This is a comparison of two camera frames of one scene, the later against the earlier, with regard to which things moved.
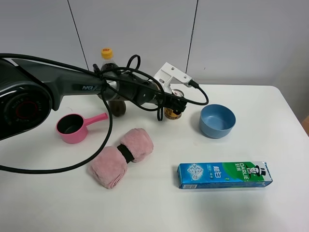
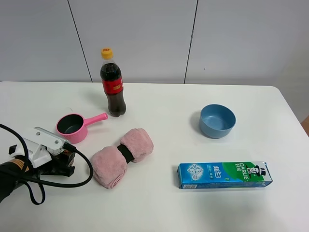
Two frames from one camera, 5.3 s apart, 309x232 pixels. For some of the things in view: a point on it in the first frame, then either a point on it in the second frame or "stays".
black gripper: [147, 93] -> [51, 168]
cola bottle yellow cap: [116, 108] stays
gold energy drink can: [169, 112] -> [62, 156]
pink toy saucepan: [73, 127] stays
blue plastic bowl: [217, 121] stays
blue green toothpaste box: [213, 175] stays
